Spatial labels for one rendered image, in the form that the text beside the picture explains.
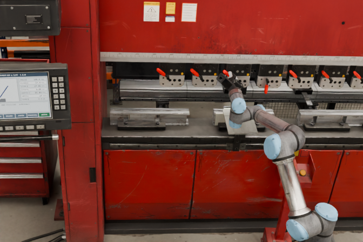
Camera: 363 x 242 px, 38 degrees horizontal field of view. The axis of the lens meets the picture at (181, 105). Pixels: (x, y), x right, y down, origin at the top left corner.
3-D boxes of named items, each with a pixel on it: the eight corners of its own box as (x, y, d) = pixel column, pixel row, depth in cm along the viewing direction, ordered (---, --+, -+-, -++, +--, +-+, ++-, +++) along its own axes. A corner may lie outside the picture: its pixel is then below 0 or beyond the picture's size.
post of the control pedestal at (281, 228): (275, 240, 362) (289, 181, 332) (274, 234, 366) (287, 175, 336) (283, 241, 362) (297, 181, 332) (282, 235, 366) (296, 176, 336)
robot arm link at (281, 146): (326, 234, 259) (295, 127, 262) (303, 244, 253) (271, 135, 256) (311, 233, 270) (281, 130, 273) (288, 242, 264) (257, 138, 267)
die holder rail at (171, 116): (109, 125, 334) (109, 113, 328) (110, 119, 339) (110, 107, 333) (188, 125, 338) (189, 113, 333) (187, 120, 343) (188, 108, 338)
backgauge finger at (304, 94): (300, 107, 345) (302, 100, 342) (290, 86, 366) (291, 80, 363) (318, 107, 346) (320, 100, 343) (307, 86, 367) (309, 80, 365)
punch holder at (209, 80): (192, 87, 321) (194, 63, 312) (190, 80, 328) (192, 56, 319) (216, 87, 322) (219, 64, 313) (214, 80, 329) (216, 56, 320)
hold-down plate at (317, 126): (304, 130, 341) (306, 127, 339) (302, 126, 346) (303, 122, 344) (349, 131, 344) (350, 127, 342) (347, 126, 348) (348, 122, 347)
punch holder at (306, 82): (288, 88, 326) (292, 65, 317) (284, 81, 333) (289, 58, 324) (311, 88, 328) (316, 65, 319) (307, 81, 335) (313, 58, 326)
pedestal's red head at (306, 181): (279, 186, 327) (283, 164, 317) (275, 169, 340) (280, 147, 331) (310, 188, 328) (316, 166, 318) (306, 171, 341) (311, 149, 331)
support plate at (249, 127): (228, 134, 313) (228, 133, 313) (222, 109, 335) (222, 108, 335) (257, 134, 315) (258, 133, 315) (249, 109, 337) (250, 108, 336)
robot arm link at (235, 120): (249, 126, 299) (251, 110, 293) (233, 130, 295) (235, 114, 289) (241, 119, 305) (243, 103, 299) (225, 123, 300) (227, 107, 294)
